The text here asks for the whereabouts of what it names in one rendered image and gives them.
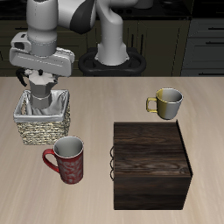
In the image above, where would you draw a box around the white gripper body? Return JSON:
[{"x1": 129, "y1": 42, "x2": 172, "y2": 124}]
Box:
[{"x1": 9, "y1": 46, "x2": 75, "y2": 78}]

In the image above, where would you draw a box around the silver moka pot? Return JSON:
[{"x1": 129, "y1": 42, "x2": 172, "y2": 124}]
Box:
[{"x1": 15, "y1": 67, "x2": 60, "y2": 117}]

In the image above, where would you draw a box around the woven basket with white liner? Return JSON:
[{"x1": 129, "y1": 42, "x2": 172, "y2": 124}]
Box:
[{"x1": 12, "y1": 88, "x2": 71, "y2": 146}]

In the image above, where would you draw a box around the red patterned mug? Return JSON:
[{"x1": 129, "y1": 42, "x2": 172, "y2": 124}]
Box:
[{"x1": 42, "y1": 136, "x2": 85, "y2": 186}]

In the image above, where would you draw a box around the yellow and white mug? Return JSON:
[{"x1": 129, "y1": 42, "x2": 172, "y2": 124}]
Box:
[{"x1": 145, "y1": 87, "x2": 185, "y2": 121}]

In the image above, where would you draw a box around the dark wooden cabinet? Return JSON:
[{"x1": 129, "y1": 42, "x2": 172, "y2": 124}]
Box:
[{"x1": 109, "y1": 119, "x2": 193, "y2": 211}]

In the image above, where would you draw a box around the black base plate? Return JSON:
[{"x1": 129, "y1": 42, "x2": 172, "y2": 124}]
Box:
[{"x1": 78, "y1": 46, "x2": 147, "y2": 77}]

